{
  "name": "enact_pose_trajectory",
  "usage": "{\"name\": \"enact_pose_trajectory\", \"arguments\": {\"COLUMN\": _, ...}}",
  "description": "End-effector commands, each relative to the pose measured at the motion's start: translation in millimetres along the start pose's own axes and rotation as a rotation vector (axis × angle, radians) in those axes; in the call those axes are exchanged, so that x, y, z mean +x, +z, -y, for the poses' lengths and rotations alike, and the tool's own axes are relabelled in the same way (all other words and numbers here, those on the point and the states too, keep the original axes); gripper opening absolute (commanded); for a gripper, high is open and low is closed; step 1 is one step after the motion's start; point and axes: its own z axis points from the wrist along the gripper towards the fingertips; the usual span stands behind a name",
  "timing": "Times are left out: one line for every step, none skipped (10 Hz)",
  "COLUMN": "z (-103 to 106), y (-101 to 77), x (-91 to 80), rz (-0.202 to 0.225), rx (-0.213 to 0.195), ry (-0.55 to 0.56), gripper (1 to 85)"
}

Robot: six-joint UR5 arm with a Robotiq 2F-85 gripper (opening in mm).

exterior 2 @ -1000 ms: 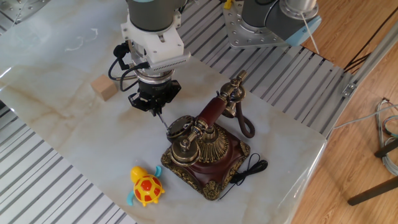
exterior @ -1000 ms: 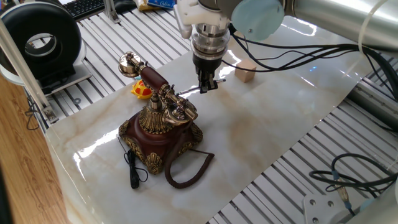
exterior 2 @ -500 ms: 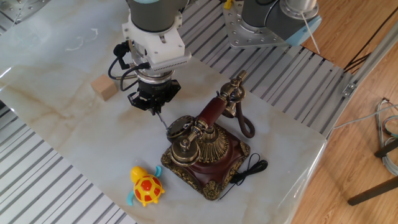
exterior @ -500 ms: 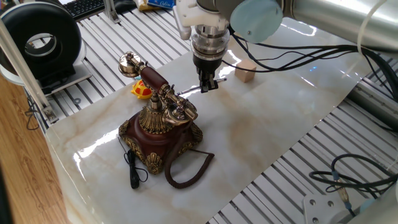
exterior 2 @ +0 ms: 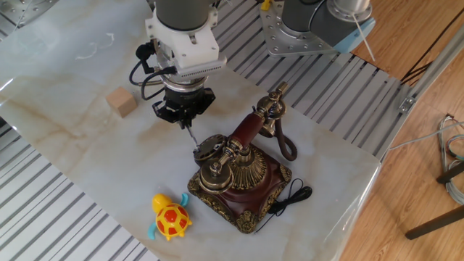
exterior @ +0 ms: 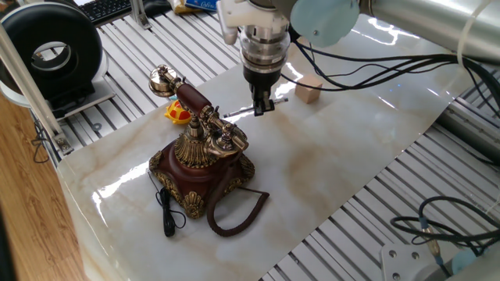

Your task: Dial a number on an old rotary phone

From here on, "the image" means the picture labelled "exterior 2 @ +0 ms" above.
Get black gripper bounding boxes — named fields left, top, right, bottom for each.
left=152, top=86, right=217, bottom=129

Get black silver pen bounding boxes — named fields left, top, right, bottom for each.
left=183, top=123, right=202, bottom=153

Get antique maroon brass phone base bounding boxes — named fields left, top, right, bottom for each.
left=187, top=133, right=293, bottom=235

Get antique maroon brass handset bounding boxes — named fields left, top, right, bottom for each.
left=198, top=81, right=289, bottom=195

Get wooden cube block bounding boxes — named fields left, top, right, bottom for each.
left=105, top=86, right=138, bottom=119

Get glossy marble pattern mat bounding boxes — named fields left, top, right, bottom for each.
left=0, top=0, right=381, bottom=261

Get yellow orange toy turtle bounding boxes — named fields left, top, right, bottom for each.
left=147, top=193, right=194, bottom=242

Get perforated metal plate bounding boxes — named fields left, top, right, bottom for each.
left=0, top=0, right=59, bottom=29

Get black furniture leg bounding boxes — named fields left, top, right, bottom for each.
left=436, top=162, right=464, bottom=185
left=404, top=204, right=464, bottom=241

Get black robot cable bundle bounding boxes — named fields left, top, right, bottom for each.
left=128, top=38, right=178, bottom=102

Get brown coiled handset cord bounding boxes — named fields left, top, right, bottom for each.
left=273, top=117, right=299, bottom=162

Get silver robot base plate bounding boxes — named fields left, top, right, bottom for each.
left=259, top=0, right=344, bottom=59

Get black bundled line cable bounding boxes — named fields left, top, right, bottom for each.
left=252, top=177, right=314, bottom=234

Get black floor cables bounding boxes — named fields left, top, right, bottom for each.
left=399, top=16, right=464, bottom=85

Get aluminium frame post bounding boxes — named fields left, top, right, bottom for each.
left=376, top=21, right=464, bottom=162

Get grey cable bundle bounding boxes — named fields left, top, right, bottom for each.
left=386, top=114, right=464, bottom=207

